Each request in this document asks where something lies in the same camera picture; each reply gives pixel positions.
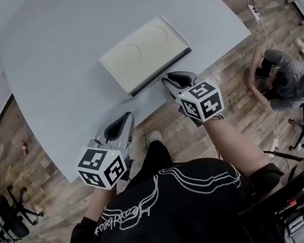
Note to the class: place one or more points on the person's right forearm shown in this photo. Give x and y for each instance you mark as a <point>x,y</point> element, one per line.
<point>232,145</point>

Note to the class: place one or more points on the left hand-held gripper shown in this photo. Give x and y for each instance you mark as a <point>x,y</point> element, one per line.
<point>99,168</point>

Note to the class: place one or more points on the person's black printed shirt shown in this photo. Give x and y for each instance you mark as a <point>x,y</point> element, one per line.
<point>169,217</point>

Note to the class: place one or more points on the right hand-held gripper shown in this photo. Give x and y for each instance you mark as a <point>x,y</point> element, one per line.
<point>203,102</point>

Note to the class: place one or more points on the red bottle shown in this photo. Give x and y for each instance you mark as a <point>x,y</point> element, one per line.
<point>25,147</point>

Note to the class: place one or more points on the person's grey shoe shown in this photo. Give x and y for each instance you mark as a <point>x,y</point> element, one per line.
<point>153,137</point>

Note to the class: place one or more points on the person's black trouser leg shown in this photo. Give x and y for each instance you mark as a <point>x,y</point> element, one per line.
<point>157,155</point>

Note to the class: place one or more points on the white box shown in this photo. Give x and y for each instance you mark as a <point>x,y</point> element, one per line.
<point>141,51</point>

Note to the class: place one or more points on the person's left forearm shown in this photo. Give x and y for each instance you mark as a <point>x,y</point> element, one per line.
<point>99,202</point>

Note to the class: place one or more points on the large grey table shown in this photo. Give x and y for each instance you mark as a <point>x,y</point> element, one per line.
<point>74,59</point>

